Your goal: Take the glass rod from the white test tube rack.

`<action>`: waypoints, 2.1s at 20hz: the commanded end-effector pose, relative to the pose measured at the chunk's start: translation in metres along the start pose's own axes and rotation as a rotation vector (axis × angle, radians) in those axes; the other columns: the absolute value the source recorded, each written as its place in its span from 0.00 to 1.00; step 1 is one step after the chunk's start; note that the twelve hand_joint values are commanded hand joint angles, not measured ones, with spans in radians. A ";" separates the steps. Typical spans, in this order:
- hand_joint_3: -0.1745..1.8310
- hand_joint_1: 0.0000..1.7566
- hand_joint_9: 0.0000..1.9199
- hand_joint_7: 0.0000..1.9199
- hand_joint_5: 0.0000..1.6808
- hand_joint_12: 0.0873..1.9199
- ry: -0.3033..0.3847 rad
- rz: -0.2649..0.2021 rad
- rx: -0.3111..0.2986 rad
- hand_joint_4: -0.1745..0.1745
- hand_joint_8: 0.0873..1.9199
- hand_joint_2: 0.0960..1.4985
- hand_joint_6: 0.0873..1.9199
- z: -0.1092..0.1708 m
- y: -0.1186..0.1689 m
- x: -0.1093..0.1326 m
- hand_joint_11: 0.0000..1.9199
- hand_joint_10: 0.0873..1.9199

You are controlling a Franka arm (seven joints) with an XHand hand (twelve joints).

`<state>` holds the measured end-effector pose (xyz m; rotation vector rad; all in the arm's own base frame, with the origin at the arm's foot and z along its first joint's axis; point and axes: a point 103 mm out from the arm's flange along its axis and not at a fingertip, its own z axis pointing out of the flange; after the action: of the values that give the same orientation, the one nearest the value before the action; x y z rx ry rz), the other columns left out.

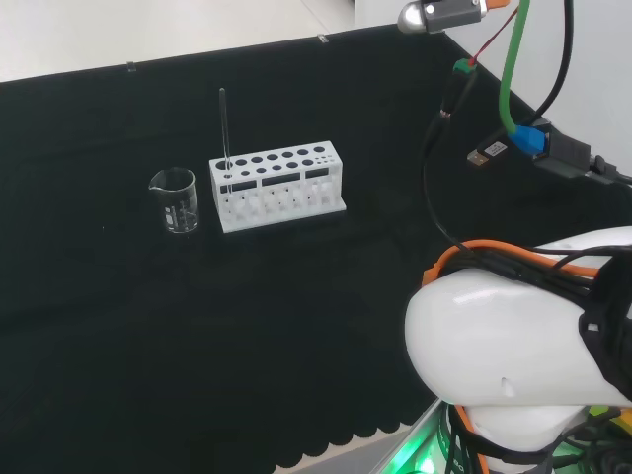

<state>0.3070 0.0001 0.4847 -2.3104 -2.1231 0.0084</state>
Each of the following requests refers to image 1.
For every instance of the clear glass rod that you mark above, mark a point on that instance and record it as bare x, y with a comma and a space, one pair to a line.
224, 128

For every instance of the white test tube rack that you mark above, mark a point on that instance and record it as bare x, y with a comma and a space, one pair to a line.
338, 182

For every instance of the black bench cloth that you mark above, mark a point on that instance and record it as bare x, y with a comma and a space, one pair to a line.
296, 321

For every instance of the clear glass beaker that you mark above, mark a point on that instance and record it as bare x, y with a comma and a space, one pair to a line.
180, 217

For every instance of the black USB plug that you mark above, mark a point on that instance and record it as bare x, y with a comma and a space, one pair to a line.
489, 150

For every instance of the small green connector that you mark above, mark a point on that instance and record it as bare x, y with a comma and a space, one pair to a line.
464, 67

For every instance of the black adapter box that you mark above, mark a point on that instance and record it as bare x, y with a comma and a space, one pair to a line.
568, 153

